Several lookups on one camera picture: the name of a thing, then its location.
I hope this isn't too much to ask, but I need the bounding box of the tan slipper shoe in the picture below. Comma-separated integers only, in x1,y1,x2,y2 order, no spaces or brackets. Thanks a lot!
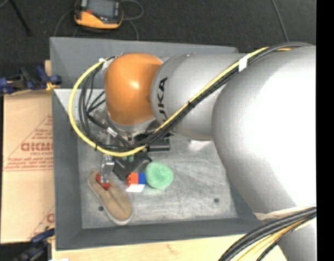
88,168,134,226

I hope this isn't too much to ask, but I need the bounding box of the grey metal bin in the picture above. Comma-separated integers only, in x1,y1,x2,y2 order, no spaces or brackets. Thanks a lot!
49,36,263,250

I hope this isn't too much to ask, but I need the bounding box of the brown cardboard board red print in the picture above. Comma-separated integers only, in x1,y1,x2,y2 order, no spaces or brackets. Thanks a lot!
0,90,56,245

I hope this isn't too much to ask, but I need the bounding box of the green foam ball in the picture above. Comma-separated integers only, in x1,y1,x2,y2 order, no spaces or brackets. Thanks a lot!
144,160,175,190

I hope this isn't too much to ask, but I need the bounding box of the red blue white toy block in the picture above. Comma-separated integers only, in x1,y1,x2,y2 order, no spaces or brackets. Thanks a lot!
125,171,147,194

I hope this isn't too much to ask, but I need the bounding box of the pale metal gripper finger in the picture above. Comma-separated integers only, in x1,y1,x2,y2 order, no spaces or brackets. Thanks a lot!
100,161,115,187

